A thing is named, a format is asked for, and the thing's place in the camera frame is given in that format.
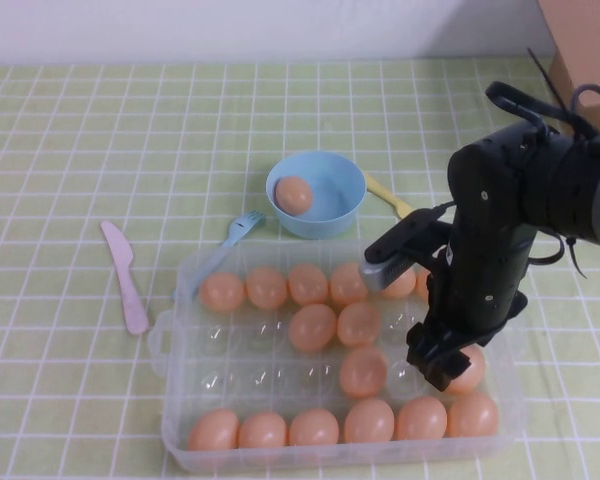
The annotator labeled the pink plastic knife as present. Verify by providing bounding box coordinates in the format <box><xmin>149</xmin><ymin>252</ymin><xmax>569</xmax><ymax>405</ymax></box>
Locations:
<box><xmin>99</xmin><ymin>220</ymin><xmax>150</xmax><ymax>336</ymax></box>

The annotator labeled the thin black camera cable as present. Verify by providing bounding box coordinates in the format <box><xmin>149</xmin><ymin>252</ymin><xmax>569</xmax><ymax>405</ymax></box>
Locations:
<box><xmin>419</xmin><ymin>199</ymin><xmax>459</xmax><ymax>221</ymax></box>

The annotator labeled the light blue plastic bowl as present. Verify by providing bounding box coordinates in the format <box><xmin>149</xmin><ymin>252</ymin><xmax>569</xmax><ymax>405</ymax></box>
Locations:
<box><xmin>265</xmin><ymin>151</ymin><xmax>367</xmax><ymax>240</ymax></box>

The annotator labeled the clear plastic egg box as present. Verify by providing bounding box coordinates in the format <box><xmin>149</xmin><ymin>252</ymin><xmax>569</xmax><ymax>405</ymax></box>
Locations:
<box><xmin>147</xmin><ymin>238</ymin><xmax>527</xmax><ymax>474</ymax></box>

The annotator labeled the green checkered tablecloth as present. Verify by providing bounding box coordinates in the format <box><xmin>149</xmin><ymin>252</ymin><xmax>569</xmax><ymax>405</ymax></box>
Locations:
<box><xmin>0</xmin><ymin>57</ymin><xmax>600</xmax><ymax>480</ymax></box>

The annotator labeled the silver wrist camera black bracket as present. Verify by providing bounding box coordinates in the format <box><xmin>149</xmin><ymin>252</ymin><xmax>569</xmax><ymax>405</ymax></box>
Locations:
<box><xmin>358</xmin><ymin>205</ymin><xmax>454</xmax><ymax>292</ymax></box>

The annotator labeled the yellow plastic knife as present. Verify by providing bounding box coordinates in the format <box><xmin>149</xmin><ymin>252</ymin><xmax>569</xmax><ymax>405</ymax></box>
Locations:
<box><xmin>362</xmin><ymin>172</ymin><xmax>415</xmax><ymax>220</ymax></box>

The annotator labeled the black looped cable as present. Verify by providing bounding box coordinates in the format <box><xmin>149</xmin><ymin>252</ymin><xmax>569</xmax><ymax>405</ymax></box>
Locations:
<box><xmin>483</xmin><ymin>81</ymin><xmax>571</xmax><ymax>136</ymax></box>

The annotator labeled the light blue plastic fork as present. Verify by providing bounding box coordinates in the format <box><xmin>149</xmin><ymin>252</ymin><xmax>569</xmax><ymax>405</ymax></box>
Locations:
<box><xmin>173</xmin><ymin>210</ymin><xmax>266</xmax><ymax>301</ymax></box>

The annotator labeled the brown cardboard box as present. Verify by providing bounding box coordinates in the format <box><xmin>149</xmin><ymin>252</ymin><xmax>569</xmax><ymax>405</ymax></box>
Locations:
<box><xmin>536</xmin><ymin>0</ymin><xmax>600</xmax><ymax>137</ymax></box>

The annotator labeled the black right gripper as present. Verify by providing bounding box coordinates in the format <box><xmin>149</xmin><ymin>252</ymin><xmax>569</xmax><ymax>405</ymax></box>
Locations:
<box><xmin>405</xmin><ymin>233</ymin><xmax>534</xmax><ymax>394</ymax></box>

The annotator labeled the black zip tie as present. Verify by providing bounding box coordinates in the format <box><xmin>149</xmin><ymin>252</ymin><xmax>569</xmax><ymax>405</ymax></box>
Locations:
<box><xmin>526</xmin><ymin>47</ymin><xmax>600</xmax><ymax>151</ymax></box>
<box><xmin>524</xmin><ymin>232</ymin><xmax>590</xmax><ymax>281</ymax></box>

